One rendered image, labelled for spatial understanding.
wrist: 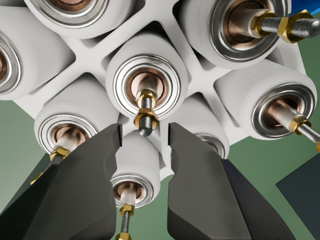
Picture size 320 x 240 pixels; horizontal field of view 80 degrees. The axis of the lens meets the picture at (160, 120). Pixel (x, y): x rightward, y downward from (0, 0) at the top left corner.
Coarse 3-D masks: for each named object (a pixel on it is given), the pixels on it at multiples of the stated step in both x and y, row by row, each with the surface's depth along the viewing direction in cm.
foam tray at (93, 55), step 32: (0, 0) 23; (160, 0) 24; (128, 32) 25; (160, 32) 35; (96, 64) 27; (192, 64) 27; (288, 64) 28; (32, 96) 29; (128, 128) 32; (224, 128) 33; (160, 160) 39
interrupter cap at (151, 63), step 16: (128, 64) 20; (144, 64) 20; (160, 64) 20; (128, 80) 21; (160, 80) 21; (176, 80) 21; (128, 96) 22; (160, 96) 22; (176, 96) 22; (128, 112) 22; (160, 112) 23
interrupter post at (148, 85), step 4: (144, 80) 20; (148, 80) 20; (152, 80) 21; (140, 84) 20; (144, 84) 19; (148, 84) 19; (152, 84) 20; (140, 88) 19; (144, 88) 18; (148, 88) 18; (152, 88) 19; (156, 88) 20; (136, 92) 19; (152, 92) 19; (156, 92) 19; (136, 96) 19; (156, 96) 19; (136, 100) 19
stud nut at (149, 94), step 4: (140, 92) 18; (144, 92) 18; (148, 92) 18; (140, 96) 18; (144, 96) 18; (148, 96) 18; (152, 96) 18; (140, 100) 18; (152, 100) 18; (156, 100) 18; (140, 104) 18; (152, 104) 18; (140, 108) 18; (152, 108) 18
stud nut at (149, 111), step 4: (144, 108) 15; (148, 108) 15; (140, 112) 14; (144, 112) 14; (148, 112) 14; (152, 112) 15; (136, 116) 15; (140, 116) 14; (144, 116) 14; (148, 116) 14; (152, 116) 14; (156, 116) 15; (136, 120) 15; (152, 120) 15; (156, 120) 15; (136, 124) 15; (152, 124) 15; (156, 124) 15; (152, 128) 15
